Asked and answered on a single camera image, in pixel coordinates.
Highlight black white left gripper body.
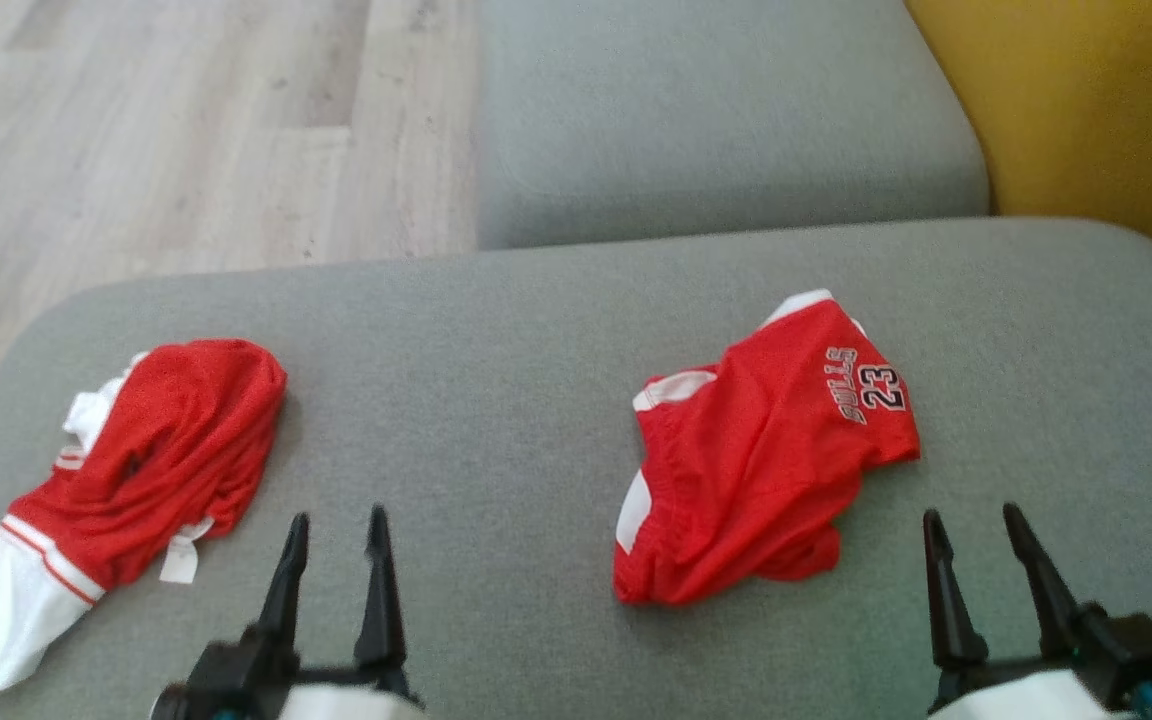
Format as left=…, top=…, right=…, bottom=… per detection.
left=149, top=628, right=429, bottom=720

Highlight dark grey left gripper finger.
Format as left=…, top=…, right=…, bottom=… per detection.
left=254, top=512, right=311, bottom=653
left=353, top=505, right=409, bottom=671

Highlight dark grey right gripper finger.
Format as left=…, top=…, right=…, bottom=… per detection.
left=922, top=508, right=990, bottom=671
left=1001, top=502, right=1082, bottom=658

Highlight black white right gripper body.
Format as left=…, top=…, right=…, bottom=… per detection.
left=924, top=602, right=1152, bottom=720

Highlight red white striped shorts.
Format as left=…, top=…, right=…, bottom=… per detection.
left=0, top=338, right=289, bottom=698

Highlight large grey sofa seat cushion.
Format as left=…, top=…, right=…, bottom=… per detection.
left=0, top=218, right=1152, bottom=720

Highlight red Bulls 23 jersey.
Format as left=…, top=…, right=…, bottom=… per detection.
left=613, top=288, right=922, bottom=608

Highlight yellow sofa backrest cushion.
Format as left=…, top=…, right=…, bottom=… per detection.
left=904, top=0, right=1152, bottom=296

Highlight small grey sofa cushion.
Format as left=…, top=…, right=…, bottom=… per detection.
left=476, top=0, right=992, bottom=251

